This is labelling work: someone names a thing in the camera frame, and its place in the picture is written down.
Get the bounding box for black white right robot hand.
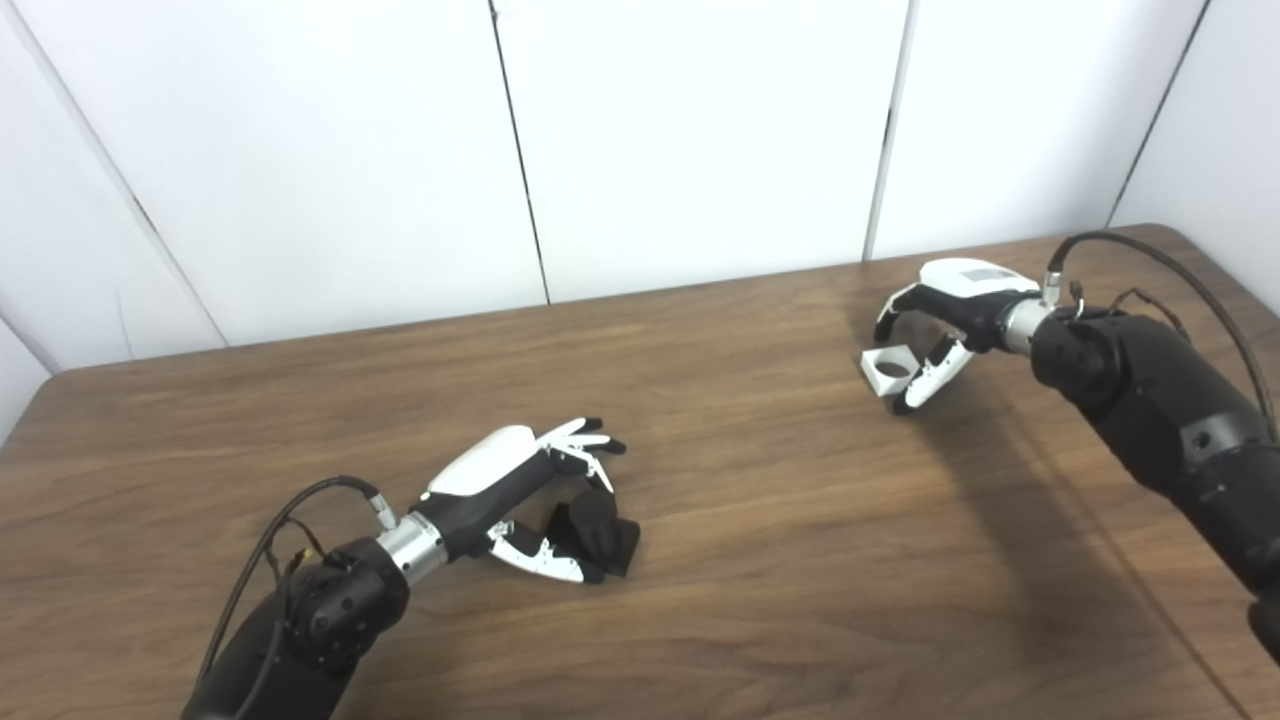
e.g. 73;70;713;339
873;258;1046;416

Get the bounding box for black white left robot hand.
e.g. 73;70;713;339
415;417;628;586

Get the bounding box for black peg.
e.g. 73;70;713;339
543;488;642;579

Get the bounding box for white square piece with hole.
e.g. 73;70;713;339
861;343;926;399

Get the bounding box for thin right wrist wire bundle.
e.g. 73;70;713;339
1068;282;1193;343

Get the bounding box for thin wrist wire bundle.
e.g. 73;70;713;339
1068;282;1193;343
268;518;333;583

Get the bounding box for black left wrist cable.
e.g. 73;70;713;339
195;476;401;691

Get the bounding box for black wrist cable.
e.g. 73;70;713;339
195;476;401;691
1043;231;1280;441

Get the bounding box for thin left wrist wire bundle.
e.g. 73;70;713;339
268;518;333;583

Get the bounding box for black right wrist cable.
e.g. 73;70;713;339
1043;231;1280;441

